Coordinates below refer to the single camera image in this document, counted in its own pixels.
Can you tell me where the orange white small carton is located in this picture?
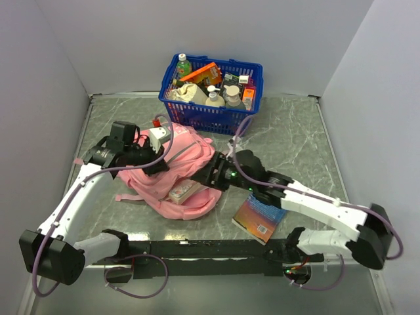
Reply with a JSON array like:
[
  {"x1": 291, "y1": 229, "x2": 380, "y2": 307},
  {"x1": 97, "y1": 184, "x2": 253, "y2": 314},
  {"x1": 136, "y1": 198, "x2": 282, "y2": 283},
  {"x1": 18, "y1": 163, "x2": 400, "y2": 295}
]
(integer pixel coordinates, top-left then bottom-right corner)
[{"x1": 242, "y1": 87, "x2": 255, "y2": 111}]

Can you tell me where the beige crumpled paper bag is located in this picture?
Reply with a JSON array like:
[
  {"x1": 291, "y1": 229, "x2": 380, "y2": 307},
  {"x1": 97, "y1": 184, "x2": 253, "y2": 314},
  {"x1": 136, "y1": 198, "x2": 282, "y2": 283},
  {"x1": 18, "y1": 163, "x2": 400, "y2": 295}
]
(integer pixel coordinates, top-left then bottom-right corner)
[{"x1": 167, "y1": 83, "x2": 207, "y2": 105}]

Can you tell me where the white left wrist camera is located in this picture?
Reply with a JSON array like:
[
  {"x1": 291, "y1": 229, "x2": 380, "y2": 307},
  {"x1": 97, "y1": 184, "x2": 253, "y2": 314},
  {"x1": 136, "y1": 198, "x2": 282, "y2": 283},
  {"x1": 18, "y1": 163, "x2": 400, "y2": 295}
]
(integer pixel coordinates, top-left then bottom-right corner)
[{"x1": 148, "y1": 126, "x2": 171, "y2": 153}]

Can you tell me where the blue sunset cover book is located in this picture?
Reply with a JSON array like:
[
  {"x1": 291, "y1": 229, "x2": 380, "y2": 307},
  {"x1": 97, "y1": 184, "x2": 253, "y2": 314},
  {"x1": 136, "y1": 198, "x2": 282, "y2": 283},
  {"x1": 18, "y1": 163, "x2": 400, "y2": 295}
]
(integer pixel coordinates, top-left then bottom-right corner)
[{"x1": 232, "y1": 194, "x2": 287, "y2": 245}]

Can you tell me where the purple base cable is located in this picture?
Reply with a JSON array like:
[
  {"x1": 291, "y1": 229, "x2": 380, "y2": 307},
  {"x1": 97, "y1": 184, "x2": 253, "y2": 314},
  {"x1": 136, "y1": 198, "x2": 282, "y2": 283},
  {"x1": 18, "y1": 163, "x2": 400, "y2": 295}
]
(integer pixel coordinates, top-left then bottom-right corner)
[
  {"x1": 284, "y1": 254, "x2": 345, "y2": 291},
  {"x1": 103, "y1": 254, "x2": 169, "y2": 299}
]

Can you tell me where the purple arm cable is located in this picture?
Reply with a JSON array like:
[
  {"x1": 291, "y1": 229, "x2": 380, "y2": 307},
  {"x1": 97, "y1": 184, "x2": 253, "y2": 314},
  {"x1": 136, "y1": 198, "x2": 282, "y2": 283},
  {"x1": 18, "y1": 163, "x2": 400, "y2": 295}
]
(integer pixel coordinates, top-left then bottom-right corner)
[
  {"x1": 231, "y1": 115, "x2": 404, "y2": 261},
  {"x1": 31, "y1": 113, "x2": 175, "y2": 298}
]

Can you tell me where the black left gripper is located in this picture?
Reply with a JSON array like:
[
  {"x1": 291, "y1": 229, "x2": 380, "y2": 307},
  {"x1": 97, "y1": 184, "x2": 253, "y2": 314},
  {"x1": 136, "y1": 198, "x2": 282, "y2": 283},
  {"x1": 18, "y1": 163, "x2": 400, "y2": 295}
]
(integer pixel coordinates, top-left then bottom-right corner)
[{"x1": 123, "y1": 136, "x2": 169, "y2": 176}]

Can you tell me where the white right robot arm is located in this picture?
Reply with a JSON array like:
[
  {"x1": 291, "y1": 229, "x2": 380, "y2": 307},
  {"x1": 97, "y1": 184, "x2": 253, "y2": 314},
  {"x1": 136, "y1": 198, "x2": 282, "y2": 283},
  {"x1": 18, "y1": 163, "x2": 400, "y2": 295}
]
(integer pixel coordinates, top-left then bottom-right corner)
[{"x1": 192, "y1": 150, "x2": 393, "y2": 270}]

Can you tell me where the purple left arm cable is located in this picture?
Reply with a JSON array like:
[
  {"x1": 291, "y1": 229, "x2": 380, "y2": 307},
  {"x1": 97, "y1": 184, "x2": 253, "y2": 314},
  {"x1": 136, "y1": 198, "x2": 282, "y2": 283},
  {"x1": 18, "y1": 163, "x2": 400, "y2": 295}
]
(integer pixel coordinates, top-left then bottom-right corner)
[{"x1": 31, "y1": 113, "x2": 175, "y2": 298}]

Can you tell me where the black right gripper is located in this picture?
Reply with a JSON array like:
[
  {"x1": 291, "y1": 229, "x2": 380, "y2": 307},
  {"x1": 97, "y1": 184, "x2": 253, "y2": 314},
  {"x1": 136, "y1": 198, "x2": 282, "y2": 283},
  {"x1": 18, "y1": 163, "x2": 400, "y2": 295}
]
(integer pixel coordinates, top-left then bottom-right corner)
[{"x1": 191, "y1": 150, "x2": 255, "y2": 192}]

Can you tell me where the green drink bottle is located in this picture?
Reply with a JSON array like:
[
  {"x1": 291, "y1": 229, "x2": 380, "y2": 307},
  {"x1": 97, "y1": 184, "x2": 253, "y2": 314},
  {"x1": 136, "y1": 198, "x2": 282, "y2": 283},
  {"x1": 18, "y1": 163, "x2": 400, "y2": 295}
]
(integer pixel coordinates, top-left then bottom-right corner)
[{"x1": 177, "y1": 53, "x2": 192, "y2": 79}]

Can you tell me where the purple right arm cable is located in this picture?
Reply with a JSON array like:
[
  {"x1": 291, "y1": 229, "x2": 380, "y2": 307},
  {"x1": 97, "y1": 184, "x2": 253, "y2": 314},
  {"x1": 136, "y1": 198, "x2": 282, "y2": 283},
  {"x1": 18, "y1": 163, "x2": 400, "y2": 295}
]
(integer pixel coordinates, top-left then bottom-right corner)
[{"x1": 231, "y1": 115, "x2": 404, "y2": 261}]

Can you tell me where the pink student backpack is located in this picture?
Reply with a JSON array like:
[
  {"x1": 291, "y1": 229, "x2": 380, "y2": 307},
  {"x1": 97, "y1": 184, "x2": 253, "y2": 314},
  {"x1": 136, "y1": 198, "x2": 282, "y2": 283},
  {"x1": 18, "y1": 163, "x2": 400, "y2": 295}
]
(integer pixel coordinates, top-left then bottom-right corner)
[{"x1": 115, "y1": 123, "x2": 222, "y2": 221}]

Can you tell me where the blue plastic shopping basket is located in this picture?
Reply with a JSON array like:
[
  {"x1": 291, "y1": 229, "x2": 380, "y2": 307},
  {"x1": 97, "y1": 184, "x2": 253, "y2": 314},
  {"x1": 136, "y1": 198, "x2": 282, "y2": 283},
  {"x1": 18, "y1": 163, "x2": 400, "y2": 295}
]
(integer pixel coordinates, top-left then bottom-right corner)
[{"x1": 158, "y1": 54, "x2": 264, "y2": 135}]

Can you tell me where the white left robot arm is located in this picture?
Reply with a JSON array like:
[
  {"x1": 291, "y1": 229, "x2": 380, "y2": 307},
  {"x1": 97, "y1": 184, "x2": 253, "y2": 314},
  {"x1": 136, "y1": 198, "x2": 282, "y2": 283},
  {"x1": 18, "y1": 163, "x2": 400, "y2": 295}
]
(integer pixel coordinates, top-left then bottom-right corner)
[{"x1": 19, "y1": 119, "x2": 173, "y2": 285}]

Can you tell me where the orange cardboard box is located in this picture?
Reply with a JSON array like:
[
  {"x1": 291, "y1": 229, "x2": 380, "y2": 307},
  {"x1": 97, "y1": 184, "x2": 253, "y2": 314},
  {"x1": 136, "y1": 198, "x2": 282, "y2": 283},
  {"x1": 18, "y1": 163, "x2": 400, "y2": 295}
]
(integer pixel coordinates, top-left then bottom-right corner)
[{"x1": 180, "y1": 62, "x2": 222, "y2": 86}]

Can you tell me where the aluminium frame rail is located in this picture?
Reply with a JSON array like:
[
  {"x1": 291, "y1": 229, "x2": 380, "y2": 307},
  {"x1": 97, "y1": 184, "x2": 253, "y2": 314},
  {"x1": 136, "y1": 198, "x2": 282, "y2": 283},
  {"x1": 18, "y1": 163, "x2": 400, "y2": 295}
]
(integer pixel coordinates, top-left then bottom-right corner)
[{"x1": 31, "y1": 238, "x2": 380, "y2": 270}]

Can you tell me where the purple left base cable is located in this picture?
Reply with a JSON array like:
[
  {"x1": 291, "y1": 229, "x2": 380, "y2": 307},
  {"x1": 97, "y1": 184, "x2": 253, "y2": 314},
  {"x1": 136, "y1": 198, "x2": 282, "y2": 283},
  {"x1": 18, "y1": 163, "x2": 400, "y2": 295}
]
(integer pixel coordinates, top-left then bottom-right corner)
[{"x1": 103, "y1": 254, "x2": 169, "y2": 299}]

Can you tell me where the cream pump lotion bottle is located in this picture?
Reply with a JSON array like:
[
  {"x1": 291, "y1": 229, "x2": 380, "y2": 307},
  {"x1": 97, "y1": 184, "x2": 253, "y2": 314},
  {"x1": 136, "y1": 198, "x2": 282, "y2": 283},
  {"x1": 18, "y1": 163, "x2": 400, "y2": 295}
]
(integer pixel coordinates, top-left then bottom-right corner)
[{"x1": 205, "y1": 85, "x2": 225, "y2": 108}]

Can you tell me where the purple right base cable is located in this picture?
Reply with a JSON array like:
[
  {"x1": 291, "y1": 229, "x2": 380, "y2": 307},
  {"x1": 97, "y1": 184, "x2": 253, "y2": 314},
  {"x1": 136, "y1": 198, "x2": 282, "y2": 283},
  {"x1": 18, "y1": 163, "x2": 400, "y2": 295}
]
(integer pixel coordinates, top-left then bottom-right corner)
[{"x1": 284, "y1": 254, "x2": 345, "y2": 291}]

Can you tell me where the dark green packet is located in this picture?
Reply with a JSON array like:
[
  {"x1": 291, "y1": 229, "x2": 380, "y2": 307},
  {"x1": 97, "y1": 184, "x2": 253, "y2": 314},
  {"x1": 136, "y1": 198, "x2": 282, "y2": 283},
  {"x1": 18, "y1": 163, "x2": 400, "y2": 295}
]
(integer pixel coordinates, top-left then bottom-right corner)
[{"x1": 220, "y1": 72, "x2": 243, "y2": 93}]

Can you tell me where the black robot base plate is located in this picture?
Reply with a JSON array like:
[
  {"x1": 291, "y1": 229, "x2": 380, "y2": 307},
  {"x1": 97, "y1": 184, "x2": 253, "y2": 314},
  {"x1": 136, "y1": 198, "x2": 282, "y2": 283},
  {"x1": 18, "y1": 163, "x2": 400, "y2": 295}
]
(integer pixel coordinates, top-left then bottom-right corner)
[{"x1": 94, "y1": 239, "x2": 324, "y2": 279}]

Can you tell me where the grey bottle beige cap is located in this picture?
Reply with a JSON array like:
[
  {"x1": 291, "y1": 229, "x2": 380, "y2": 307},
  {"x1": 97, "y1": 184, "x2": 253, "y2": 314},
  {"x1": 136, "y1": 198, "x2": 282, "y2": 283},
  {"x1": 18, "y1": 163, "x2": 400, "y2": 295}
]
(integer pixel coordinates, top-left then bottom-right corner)
[{"x1": 224, "y1": 85, "x2": 246, "y2": 110}]

